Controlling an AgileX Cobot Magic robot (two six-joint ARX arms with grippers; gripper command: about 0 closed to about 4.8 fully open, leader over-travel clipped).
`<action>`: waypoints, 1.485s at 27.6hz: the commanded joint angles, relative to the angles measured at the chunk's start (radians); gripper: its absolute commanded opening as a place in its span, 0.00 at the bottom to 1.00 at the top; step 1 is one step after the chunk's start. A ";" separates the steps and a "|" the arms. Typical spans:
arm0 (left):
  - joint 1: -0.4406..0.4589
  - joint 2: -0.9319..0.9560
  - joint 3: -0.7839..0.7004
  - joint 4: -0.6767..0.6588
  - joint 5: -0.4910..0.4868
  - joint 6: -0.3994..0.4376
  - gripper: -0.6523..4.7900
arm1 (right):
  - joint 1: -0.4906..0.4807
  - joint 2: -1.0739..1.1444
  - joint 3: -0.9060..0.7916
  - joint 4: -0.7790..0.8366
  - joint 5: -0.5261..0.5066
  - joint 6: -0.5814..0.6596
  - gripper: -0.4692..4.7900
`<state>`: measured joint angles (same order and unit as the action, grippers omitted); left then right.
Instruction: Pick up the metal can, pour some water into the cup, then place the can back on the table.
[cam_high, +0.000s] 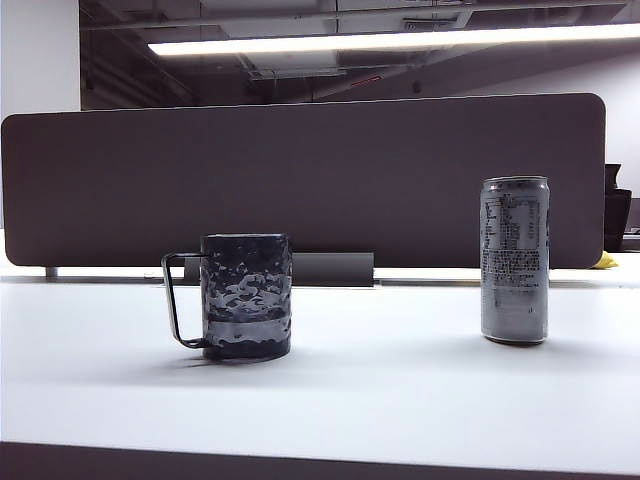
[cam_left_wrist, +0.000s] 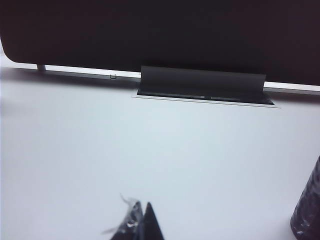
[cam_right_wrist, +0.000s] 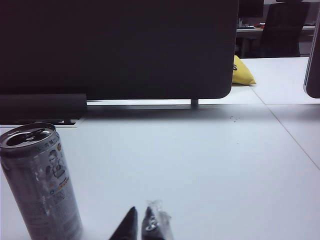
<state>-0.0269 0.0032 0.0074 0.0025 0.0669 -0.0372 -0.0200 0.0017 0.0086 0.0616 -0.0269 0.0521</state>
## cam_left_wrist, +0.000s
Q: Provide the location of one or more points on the grey divider support post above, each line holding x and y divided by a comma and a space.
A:
41, 67

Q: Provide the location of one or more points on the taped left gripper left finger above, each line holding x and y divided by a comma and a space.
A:
130, 225

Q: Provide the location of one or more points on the small desk edge clip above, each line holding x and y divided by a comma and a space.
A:
113, 77

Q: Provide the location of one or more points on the dark textured glass mug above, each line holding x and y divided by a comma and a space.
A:
308, 205

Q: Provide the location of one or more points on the dark desk divider panel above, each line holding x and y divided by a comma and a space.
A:
160, 32

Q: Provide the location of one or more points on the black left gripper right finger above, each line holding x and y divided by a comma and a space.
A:
151, 227

